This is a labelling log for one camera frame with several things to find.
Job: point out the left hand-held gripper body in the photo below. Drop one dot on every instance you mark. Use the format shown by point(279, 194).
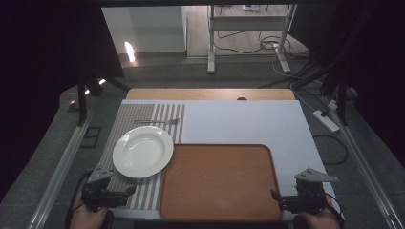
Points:
point(99, 191)

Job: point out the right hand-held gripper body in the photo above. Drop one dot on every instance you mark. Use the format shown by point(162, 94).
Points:
point(305, 197)

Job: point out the person's right hand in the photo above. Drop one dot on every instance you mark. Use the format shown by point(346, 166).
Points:
point(321, 220)

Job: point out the person's left hand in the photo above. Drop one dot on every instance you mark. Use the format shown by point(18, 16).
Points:
point(86, 219)

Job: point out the white round plate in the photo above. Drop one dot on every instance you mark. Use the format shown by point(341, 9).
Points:
point(143, 151)

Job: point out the brown wooden tray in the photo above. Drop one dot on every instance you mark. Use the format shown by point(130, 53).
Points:
point(219, 183)

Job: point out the grey metal fork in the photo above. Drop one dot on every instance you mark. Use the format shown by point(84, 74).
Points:
point(159, 121)

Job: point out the grey striped placemat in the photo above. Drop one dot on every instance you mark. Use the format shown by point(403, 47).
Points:
point(133, 114)

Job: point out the white board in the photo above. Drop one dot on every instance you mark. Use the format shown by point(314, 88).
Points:
point(248, 124)

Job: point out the white power strip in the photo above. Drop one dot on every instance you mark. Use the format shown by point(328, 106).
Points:
point(325, 120)

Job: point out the wooden table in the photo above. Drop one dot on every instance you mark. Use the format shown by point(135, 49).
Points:
point(210, 94)

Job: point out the aluminium rail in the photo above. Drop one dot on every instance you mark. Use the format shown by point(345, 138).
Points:
point(57, 178)
point(369, 178)

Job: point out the black square floor frame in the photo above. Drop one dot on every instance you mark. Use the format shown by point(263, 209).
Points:
point(91, 137)

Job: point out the white metal desk frame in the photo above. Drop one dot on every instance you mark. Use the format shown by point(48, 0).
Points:
point(245, 23)

